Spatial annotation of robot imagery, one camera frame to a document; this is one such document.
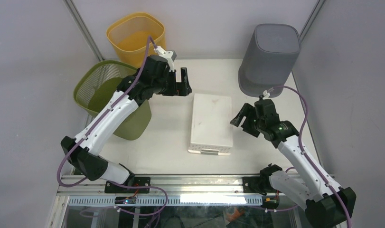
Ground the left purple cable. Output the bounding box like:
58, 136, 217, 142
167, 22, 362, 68
56, 36, 169, 217

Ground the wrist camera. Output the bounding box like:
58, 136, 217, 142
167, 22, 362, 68
259, 88, 273, 100
154, 46, 177, 72

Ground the aluminium mounting rail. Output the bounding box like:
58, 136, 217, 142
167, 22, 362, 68
56, 174, 256, 196

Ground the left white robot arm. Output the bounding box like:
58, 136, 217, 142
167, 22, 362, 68
60, 55, 192, 193

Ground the yellow mesh waste bin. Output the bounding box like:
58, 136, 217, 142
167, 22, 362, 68
106, 12, 166, 68

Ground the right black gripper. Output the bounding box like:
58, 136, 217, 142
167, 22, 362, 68
230, 103, 265, 138

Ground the grey mesh waste bin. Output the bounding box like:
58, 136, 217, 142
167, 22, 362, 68
238, 23, 301, 98

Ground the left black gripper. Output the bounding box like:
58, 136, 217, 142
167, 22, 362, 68
153, 67, 192, 96

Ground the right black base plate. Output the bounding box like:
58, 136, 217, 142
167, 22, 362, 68
242, 176, 276, 195

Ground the white perforated plastic basket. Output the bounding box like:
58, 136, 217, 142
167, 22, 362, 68
188, 93, 234, 156

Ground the right aluminium corner post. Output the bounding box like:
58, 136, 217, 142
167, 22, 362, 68
300, 0, 326, 41

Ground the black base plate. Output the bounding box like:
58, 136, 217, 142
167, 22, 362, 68
242, 176, 276, 195
104, 176, 151, 194

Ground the left aluminium corner post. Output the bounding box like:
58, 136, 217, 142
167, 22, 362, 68
63, 0, 104, 61

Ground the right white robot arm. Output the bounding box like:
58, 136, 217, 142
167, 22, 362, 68
230, 99, 357, 228

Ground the white slotted cable duct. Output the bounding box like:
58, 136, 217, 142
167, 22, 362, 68
68, 194, 263, 207

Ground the green mesh waste bin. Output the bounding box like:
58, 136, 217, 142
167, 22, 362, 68
73, 60, 151, 141

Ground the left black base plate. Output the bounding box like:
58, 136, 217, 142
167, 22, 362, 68
104, 176, 151, 194

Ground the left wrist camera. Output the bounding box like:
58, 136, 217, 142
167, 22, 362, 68
154, 46, 177, 72

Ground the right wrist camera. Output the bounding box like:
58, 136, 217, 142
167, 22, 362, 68
259, 88, 273, 100

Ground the aluminium corner post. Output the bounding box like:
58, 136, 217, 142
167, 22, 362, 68
300, 0, 326, 41
63, 0, 104, 61

